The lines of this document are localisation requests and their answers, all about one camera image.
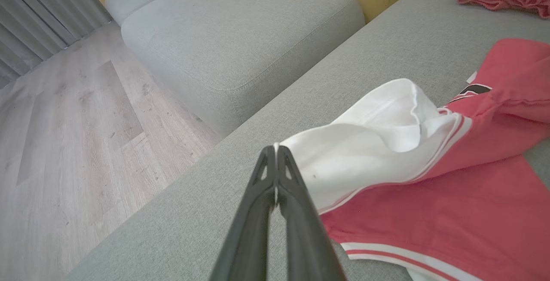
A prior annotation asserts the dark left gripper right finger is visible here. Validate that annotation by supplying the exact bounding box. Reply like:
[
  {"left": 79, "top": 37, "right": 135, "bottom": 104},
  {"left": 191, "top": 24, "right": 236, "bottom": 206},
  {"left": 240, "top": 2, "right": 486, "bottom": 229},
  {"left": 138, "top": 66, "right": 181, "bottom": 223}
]
[{"left": 275, "top": 145, "right": 347, "bottom": 281}]

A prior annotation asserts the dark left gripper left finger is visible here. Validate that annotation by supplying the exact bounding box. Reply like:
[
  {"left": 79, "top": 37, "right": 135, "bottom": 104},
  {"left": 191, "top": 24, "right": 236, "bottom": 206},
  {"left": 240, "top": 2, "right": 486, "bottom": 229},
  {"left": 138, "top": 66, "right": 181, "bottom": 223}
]
[{"left": 209, "top": 145, "right": 278, "bottom": 281}]

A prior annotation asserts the red jersey with white sleeves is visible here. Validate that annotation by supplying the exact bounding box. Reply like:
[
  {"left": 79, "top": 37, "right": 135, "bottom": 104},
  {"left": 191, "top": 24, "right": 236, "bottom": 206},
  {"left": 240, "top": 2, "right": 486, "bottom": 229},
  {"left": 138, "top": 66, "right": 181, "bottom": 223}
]
[{"left": 275, "top": 38, "right": 550, "bottom": 281}]

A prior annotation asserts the grey sofa ottoman cushion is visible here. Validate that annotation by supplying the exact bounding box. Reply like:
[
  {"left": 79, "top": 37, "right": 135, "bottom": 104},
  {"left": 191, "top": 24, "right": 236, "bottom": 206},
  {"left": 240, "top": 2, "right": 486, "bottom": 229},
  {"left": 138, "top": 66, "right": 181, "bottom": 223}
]
[{"left": 121, "top": 0, "right": 366, "bottom": 138}]

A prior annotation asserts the grey sofa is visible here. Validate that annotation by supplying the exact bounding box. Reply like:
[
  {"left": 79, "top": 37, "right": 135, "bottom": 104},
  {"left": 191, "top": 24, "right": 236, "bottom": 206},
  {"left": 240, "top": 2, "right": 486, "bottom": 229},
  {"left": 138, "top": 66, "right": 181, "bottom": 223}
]
[{"left": 64, "top": 0, "right": 550, "bottom": 281}]

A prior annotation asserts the grey curtain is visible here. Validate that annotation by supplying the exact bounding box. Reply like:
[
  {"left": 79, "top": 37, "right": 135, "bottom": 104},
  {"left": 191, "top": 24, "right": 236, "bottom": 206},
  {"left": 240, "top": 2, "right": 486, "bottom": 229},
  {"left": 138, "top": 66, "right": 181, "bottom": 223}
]
[{"left": 0, "top": 0, "right": 113, "bottom": 89}]

